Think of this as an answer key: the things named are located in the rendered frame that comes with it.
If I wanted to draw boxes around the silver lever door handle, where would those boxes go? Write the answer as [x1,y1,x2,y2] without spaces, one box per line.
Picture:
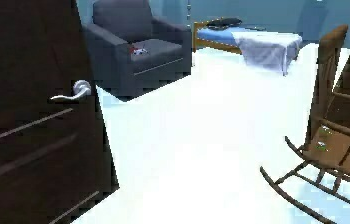
[50,79,93,103]

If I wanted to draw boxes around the small red white object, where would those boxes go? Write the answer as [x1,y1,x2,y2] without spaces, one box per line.
[129,46,148,56]

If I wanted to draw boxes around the dark brown room door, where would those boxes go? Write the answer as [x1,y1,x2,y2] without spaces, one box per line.
[0,0,120,224]

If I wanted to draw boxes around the brown wooden rocking chair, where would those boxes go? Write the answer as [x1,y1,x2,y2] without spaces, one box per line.
[259,23,350,224]

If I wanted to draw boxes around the wooden bed blue mattress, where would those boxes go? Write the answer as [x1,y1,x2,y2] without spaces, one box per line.
[192,18,303,77]

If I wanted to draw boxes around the white bed sheet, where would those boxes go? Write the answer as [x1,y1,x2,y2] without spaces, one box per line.
[231,30,303,77]

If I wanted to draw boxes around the black pillow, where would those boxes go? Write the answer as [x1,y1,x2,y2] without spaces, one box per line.
[206,17,243,30]

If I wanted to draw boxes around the dark grey armchair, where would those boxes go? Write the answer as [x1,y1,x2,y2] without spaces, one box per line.
[83,0,193,100]

